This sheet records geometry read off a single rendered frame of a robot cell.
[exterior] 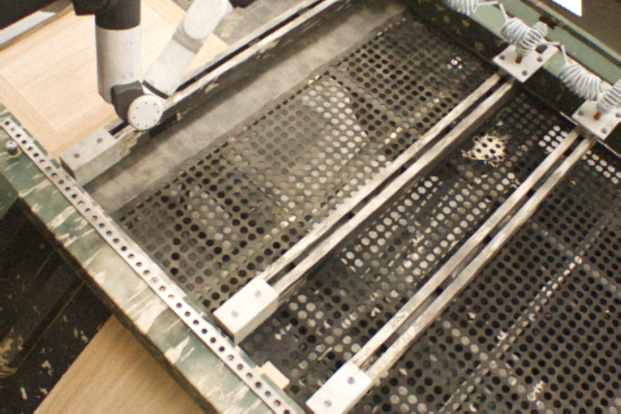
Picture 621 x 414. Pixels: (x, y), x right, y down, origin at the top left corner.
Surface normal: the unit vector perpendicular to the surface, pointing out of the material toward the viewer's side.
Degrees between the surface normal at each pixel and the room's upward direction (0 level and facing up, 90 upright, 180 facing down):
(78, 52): 58
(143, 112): 90
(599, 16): 90
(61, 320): 90
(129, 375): 90
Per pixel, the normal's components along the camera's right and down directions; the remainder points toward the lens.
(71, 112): 0.11, -0.57
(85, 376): -0.28, -0.19
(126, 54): 0.58, 0.51
